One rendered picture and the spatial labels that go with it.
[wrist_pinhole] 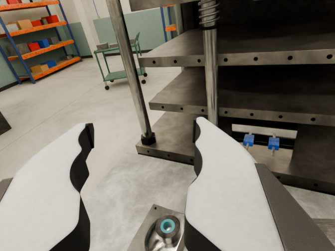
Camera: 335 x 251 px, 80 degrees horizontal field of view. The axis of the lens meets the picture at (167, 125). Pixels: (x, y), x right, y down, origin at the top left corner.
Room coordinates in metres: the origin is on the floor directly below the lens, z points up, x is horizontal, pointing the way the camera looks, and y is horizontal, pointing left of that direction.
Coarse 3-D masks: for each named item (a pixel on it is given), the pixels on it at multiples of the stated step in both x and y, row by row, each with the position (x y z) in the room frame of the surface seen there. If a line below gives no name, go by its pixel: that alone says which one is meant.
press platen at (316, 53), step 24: (240, 24) 1.46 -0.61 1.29; (264, 24) 1.30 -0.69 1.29; (288, 24) 1.17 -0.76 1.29; (312, 24) 1.06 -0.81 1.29; (168, 48) 1.13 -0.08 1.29; (192, 48) 1.03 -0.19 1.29; (240, 48) 0.86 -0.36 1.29; (264, 48) 0.80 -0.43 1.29; (288, 48) 0.74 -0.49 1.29; (312, 48) 0.69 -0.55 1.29
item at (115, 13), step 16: (112, 0) 1.00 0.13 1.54; (112, 16) 1.01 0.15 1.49; (176, 16) 1.59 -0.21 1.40; (176, 32) 1.61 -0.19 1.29; (128, 48) 1.01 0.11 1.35; (128, 64) 1.00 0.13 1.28; (128, 80) 1.02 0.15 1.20; (144, 112) 1.01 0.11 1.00; (144, 128) 1.00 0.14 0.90; (144, 144) 1.00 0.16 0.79
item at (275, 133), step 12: (240, 120) 0.82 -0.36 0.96; (252, 120) 0.80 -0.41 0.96; (264, 120) 0.78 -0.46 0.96; (240, 132) 0.78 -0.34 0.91; (252, 132) 0.75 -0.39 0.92; (264, 132) 0.73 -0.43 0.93; (276, 132) 0.70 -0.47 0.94; (288, 132) 0.68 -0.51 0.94; (264, 144) 0.72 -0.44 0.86; (288, 144) 0.67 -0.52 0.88; (264, 156) 0.72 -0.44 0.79; (276, 156) 0.69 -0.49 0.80; (288, 156) 0.67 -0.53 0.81
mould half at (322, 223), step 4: (316, 220) 0.31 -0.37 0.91; (320, 220) 0.31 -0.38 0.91; (324, 220) 0.31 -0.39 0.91; (328, 220) 0.31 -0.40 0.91; (332, 220) 0.30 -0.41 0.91; (320, 224) 0.30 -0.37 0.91; (324, 224) 0.30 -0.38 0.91; (328, 224) 0.29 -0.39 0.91; (332, 224) 0.29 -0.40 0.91; (320, 228) 0.29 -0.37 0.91; (324, 228) 0.29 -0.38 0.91; (328, 228) 0.28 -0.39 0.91; (332, 228) 0.28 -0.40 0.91; (324, 232) 0.28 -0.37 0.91; (328, 232) 0.27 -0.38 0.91; (332, 232) 0.27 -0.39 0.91; (328, 236) 0.26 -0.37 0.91; (332, 236) 0.26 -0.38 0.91; (332, 240) 0.25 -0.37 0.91
